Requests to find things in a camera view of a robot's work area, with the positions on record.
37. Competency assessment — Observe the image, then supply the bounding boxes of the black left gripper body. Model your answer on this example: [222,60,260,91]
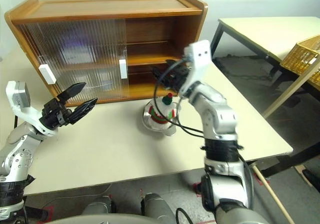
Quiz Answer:
[39,97,76,131]

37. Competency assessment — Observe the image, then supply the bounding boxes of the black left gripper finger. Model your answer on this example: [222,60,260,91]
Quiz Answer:
[67,97,99,125]
[56,82,87,102]

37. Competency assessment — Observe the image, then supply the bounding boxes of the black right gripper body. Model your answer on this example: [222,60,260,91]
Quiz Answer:
[160,64,193,93]

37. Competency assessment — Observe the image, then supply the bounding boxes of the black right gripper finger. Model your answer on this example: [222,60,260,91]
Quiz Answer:
[148,64,167,82]
[165,58,186,68]

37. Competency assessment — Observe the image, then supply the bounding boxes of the ribbed clear sliding door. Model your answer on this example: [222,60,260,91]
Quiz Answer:
[15,18,126,106]
[24,18,130,102]

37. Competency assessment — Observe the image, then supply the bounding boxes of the purple and white package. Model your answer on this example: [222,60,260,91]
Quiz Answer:
[58,32,95,66]

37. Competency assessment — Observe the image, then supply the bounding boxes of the white red green knit toy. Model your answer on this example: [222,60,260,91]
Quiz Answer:
[147,92,177,131]

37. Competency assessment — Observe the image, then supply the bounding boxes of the wooden cabinet with shelf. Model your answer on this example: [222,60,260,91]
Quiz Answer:
[4,0,209,107]

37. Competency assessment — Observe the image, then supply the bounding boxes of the metal bowl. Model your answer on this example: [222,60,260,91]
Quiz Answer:
[142,101,181,137]

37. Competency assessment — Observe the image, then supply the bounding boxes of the dark grey rounded shape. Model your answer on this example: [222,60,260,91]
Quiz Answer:
[81,196,117,216]
[141,192,177,224]

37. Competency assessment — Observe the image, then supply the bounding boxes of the yellow wicker basket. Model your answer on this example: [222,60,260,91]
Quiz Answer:
[306,68,320,92]
[279,34,320,79]

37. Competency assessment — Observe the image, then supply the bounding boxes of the black work table leg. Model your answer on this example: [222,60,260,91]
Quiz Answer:
[249,143,320,179]

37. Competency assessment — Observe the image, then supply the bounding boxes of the long wooden stick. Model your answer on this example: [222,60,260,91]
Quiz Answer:
[250,164,296,224]

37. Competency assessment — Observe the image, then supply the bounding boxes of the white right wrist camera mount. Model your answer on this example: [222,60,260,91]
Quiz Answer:
[178,39,213,97]

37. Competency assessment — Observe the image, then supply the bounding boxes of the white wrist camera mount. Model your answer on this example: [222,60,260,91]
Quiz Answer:
[5,80,59,138]
[178,39,213,97]

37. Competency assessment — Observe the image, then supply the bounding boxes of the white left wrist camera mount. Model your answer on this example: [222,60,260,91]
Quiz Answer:
[5,80,59,138]

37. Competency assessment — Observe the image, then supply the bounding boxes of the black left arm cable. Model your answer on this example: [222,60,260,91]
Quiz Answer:
[13,113,29,224]

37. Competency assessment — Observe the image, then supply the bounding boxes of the cream table with black frame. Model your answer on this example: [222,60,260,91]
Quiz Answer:
[210,16,320,120]

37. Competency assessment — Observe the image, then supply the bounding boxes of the black cable by torso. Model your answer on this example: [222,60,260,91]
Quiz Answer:
[175,207,187,224]

